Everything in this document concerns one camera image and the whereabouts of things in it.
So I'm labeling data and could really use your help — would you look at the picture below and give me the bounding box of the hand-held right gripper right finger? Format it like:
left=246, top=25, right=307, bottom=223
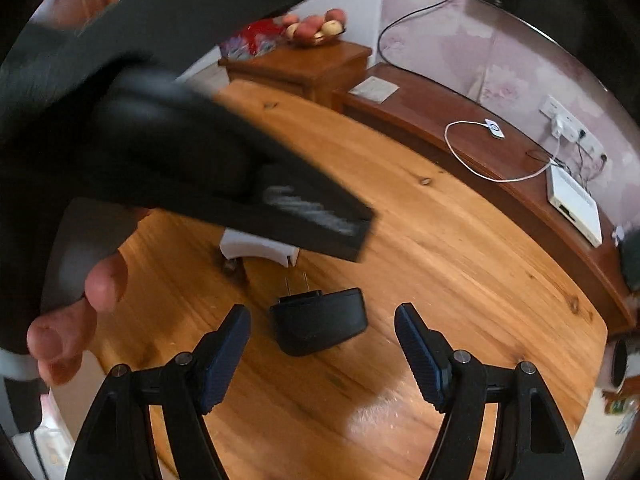
left=394, top=302, right=586, bottom=480

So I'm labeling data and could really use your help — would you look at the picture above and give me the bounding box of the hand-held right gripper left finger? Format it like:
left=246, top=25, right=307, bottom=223
left=65, top=304, right=252, bottom=480

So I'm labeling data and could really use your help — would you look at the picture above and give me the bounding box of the black power adapter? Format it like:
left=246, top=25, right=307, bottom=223
left=269, top=272, right=369, bottom=357

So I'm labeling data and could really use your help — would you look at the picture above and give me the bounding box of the person's left hand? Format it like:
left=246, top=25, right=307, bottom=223
left=27, top=252, right=130, bottom=387

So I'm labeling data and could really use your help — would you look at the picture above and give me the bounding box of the white tooth-shaped box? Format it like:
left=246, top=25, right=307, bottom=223
left=219, top=227, right=299, bottom=268

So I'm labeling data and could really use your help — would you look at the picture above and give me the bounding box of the red printed box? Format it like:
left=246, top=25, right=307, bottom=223
left=220, top=19, right=281, bottom=58

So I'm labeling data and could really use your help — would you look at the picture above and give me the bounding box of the small wooden side table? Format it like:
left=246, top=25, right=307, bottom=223
left=218, top=40, right=373, bottom=108

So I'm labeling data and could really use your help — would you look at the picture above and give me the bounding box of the fruit basket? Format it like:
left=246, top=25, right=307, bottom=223
left=280, top=8, right=347, bottom=48

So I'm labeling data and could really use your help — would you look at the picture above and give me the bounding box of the black round bin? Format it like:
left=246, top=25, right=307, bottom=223
left=611, top=337, right=632, bottom=391

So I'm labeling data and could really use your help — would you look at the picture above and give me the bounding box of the white router box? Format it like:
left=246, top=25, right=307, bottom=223
left=546, top=162, right=602, bottom=248

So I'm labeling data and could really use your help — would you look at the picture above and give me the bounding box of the grey square card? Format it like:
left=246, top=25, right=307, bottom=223
left=348, top=76, right=400, bottom=102

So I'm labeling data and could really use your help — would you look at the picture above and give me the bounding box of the black speaker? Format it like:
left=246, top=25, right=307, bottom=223
left=617, top=227, right=640, bottom=291

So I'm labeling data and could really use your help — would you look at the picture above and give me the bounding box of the long wooden console cabinet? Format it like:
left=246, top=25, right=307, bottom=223
left=332, top=62, right=640, bottom=333

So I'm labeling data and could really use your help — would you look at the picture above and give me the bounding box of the white charging cable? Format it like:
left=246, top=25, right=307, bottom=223
left=444, top=118, right=561, bottom=183

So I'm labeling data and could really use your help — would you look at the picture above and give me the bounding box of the thin black cable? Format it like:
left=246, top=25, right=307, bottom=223
left=377, top=0, right=481, bottom=68

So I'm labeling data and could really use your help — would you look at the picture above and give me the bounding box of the white wall socket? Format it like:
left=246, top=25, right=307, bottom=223
left=540, top=94, right=608, bottom=158

